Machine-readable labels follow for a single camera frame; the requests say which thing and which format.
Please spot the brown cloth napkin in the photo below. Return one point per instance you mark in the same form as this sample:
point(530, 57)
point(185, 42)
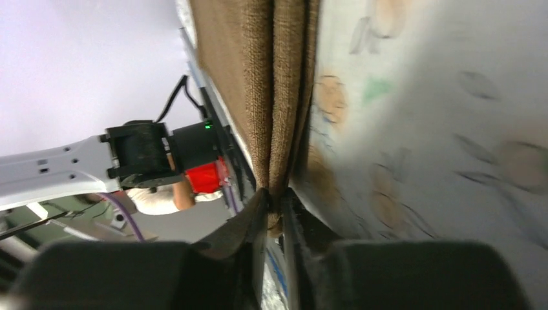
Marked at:
point(260, 56)

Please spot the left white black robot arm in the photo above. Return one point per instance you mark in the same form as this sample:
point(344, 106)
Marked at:
point(138, 154)

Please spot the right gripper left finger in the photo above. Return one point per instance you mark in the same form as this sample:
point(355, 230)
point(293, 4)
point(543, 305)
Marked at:
point(224, 270)

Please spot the red plastic bin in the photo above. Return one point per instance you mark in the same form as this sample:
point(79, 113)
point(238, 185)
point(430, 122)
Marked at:
point(208, 178)

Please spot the floral tablecloth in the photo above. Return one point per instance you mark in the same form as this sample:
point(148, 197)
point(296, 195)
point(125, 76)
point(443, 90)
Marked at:
point(430, 117)

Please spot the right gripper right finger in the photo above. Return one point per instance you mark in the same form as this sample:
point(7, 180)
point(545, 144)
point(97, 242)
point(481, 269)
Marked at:
point(326, 271)

